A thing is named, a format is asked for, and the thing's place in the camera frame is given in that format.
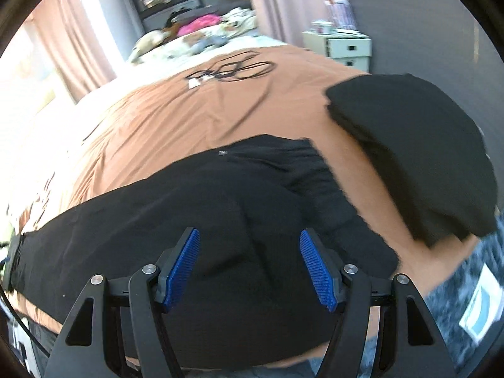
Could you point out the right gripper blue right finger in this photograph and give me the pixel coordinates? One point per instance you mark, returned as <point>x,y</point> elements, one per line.
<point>409,343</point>

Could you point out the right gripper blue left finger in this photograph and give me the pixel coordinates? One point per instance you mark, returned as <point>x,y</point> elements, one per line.
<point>90,343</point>

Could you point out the grey shaggy rug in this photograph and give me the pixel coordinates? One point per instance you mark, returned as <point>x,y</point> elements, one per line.
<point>448,302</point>

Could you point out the blue white paper pack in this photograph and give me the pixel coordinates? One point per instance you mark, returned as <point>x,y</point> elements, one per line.
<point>485,306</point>

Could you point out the folded black clothes stack right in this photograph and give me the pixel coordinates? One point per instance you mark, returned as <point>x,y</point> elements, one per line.
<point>428,152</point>

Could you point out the cream bed sheet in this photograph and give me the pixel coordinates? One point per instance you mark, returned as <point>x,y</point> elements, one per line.
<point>41,124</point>

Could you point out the orange brown bed blanket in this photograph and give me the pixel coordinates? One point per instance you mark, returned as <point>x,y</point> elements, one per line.
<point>157,124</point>

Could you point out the cream bedside drawer cabinet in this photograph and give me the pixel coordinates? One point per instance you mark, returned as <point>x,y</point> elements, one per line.
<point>354,50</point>

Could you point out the beige plush elephant toy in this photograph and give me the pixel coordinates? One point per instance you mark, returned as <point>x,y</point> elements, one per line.
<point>151,40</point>

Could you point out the pink curtain left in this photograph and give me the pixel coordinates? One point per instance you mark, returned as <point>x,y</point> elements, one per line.
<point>65,31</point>

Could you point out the pink blanket bundle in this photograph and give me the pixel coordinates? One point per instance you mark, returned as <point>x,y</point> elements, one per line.
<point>199,23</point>

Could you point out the striped gift bag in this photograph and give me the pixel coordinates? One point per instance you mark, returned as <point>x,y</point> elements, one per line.
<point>340,13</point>

